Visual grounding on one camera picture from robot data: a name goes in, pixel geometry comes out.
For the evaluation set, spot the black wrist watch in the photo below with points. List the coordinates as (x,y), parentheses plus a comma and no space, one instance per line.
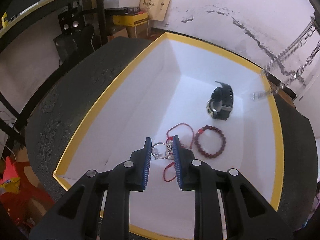
(220,103)

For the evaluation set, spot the brown paper bag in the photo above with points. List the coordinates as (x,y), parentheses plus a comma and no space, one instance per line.
(156,9)

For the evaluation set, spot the yellow white open box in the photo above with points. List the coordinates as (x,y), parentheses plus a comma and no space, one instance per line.
(164,92)

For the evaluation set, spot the dark round textured mat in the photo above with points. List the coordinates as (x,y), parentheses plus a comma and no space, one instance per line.
(77,84)

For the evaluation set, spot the yellow cardboard box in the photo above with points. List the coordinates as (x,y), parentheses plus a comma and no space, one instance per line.
(130,20)

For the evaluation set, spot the red toy on floor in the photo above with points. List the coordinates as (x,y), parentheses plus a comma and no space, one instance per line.
(17,191)

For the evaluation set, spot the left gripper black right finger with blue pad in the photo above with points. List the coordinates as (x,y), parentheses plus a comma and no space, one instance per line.
(226,199)

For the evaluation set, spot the black speaker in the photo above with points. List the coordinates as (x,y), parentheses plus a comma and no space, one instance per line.
(71,21)

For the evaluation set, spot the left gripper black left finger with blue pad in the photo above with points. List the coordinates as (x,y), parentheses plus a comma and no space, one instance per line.
(97,206)

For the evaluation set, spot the black desk with shelf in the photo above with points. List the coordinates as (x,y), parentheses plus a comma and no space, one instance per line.
(13,30)

